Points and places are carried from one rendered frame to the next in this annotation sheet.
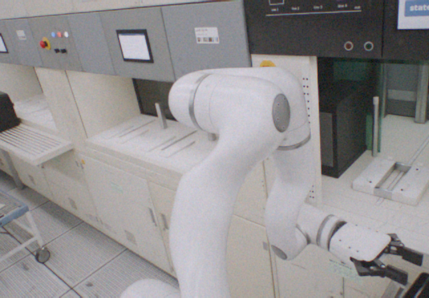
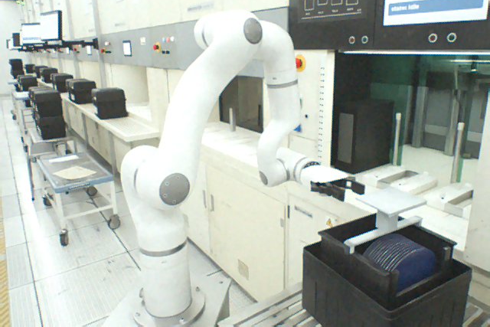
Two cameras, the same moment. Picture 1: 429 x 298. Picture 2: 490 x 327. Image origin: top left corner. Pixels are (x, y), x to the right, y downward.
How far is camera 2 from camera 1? 0.46 m
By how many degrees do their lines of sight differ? 13
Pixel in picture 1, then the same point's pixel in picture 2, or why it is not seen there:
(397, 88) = (433, 123)
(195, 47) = not seen: hidden behind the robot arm
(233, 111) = (222, 24)
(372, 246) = (329, 175)
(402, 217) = not seen: hidden behind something
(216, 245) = (194, 113)
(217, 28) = not seen: hidden behind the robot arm
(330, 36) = (341, 33)
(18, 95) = (132, 98)
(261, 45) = (296, 42)
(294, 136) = (281, 77)
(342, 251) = (306, 178)
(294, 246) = (273, 171)
